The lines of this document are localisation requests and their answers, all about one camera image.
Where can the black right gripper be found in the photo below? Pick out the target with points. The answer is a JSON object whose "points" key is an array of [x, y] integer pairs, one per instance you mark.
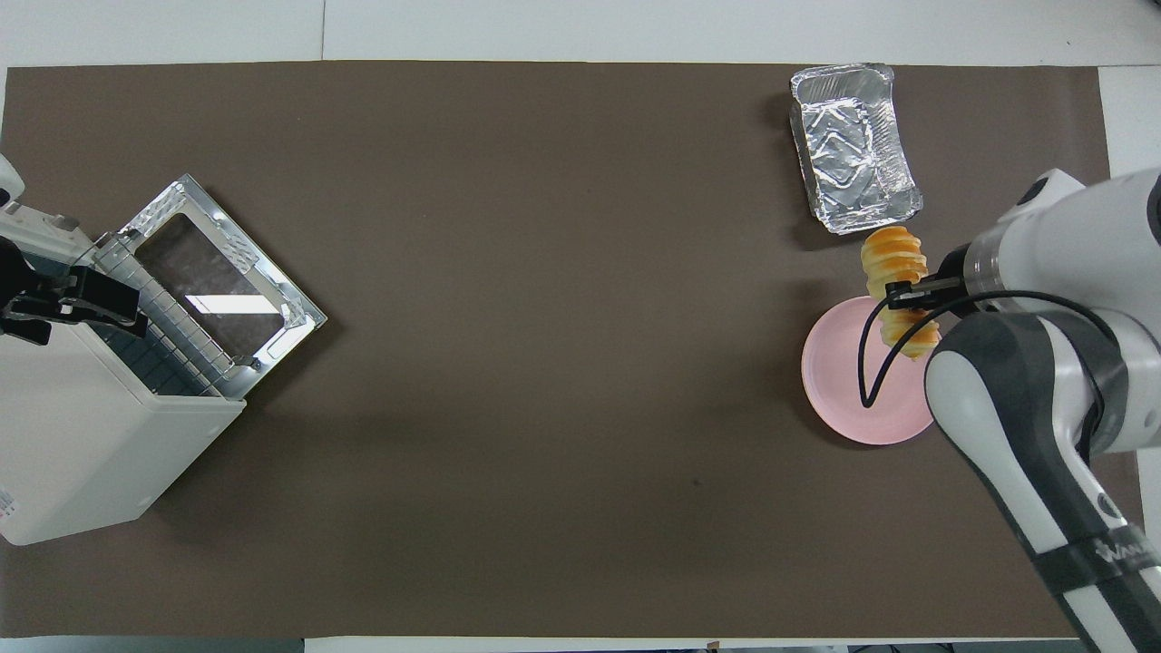
{"points": [[954, 270]]}

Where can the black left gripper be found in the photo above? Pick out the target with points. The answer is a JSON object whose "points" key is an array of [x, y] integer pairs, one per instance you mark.
{"points": [[104, 304]]}

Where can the yellow ridged bread loaf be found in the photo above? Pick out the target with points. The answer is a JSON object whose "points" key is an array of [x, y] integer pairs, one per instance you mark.
{"points": [[893, 254]]}

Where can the aluminium foil tray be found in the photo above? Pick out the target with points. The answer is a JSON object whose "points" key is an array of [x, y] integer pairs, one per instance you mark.
{"points": [[853, 154]]}

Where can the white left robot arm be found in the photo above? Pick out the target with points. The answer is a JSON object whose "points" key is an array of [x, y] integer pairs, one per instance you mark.
{"points": [[7, 181]]}

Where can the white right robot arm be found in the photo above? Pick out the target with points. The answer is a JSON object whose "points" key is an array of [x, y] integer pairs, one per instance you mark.
{"points": [[1043, 408]]}

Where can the glass oven door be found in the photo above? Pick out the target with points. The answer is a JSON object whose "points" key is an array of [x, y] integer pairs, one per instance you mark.
{"points": [[222, 290]]}

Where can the white toaster oven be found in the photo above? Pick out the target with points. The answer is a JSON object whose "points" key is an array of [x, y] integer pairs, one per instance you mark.
{"points": [[82, 435]]}

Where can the pink round plate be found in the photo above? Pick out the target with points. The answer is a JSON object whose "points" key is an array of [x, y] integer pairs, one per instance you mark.
{"points": [[843, 390]]}

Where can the brown table mat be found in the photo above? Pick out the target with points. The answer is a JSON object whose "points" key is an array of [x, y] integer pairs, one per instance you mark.
{"points": [[453, 453]]}

